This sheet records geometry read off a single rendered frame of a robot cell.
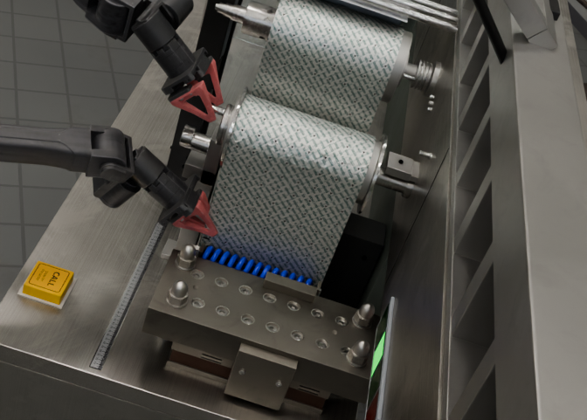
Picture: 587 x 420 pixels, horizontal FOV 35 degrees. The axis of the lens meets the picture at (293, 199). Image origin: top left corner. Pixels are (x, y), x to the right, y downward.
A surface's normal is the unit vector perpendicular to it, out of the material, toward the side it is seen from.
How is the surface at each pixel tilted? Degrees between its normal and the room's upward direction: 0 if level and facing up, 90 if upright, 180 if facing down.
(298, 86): 92
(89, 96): 0
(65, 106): 0
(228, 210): 90
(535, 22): 90
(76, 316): 0
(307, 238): 90
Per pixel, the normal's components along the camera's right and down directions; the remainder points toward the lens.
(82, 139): 0.35, -0.58
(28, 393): -0.16, 0.57
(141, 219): 0.27, -0.76
